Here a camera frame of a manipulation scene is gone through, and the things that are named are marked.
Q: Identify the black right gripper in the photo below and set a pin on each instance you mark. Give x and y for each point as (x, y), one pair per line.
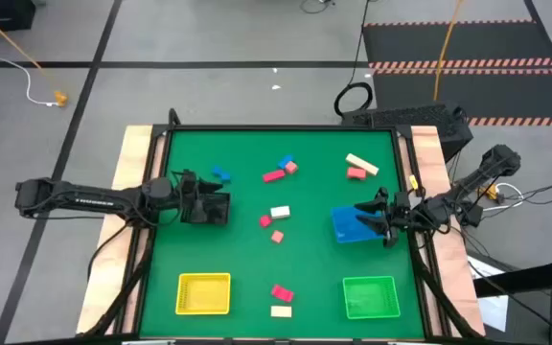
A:
(403, 218)

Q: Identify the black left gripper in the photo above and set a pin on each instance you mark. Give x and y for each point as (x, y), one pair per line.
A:
(190, 201)

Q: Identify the small blue block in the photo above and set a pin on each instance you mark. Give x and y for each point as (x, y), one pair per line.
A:
(226, 177)
(217, 171)

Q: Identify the red arch block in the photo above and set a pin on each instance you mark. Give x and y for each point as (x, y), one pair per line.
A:
(282, 293)
(356, 173)

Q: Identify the long cream block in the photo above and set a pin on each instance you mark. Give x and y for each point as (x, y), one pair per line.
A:
(362, 164)

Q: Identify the small red block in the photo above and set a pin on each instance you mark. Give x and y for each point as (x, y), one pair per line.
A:
(265, 221)

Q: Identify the long red block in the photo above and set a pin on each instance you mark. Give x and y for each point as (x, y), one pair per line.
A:
(273, 176)

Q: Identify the whitish rectangular block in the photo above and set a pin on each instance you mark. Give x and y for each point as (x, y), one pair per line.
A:
(280, 212)

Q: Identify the salmon pink cube block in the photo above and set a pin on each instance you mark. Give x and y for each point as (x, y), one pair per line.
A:
(291, 167)
(277, 236)

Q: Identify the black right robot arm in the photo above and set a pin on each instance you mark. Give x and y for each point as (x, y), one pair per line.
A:
(496, 160)

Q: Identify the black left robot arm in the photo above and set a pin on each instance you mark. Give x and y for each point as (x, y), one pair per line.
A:
(89, 199)

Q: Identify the black plastic basket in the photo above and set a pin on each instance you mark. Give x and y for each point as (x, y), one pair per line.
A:
(221, 215)

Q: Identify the blue plastic basket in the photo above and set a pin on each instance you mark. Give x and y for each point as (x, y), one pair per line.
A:
(348, 230)

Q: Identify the yellow gripper tag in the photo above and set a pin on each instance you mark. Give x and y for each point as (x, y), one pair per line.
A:
(413, 182)

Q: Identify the green table mat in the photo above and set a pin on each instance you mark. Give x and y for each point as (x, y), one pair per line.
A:
(305, 259)

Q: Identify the green plastic basket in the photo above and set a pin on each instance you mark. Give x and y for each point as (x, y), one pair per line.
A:
(371, 298)

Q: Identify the yellow plastic basket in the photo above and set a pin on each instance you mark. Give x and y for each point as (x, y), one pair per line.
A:
(203, 293)

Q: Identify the black power adapter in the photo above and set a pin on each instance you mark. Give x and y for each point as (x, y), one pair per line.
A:
(473, 218)

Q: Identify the yellow power plug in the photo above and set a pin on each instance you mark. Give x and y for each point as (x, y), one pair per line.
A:
(489, 192)

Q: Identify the cream rectangular block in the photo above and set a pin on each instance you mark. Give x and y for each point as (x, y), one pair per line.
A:
(281, 311)

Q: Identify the white paper sheet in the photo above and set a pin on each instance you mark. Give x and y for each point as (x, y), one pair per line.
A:
(494, 311)

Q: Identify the black beam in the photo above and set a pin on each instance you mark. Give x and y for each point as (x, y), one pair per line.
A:
(525, 278)

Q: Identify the black striped-edge floor mat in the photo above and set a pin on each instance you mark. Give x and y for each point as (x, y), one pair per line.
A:
(487, 43)
(496, 93)

